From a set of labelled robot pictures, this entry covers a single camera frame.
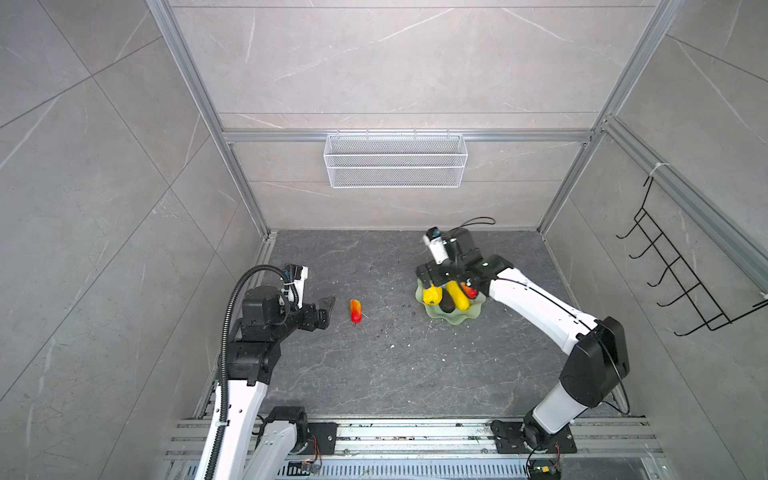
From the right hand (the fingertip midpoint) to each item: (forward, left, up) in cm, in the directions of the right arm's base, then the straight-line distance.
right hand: (432, 262), depth 86 cm
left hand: (-13, +31, +8) cm, 35 cm away
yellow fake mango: (-4, -11, -16) cm, 19 cm away
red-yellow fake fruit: (-6, +24, -17) cm, 30 cm away
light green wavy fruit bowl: (-9, -8, -17) cm, 21 cm away
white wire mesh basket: (+37, +10, +11) cm, 39 cm away
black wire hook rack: (-23, -55, +11) cm, 60 cm away
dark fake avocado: (-4, -6, -16) cm, 18 cm away
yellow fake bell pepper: (-4, -1, -12) cm, 12 cm away
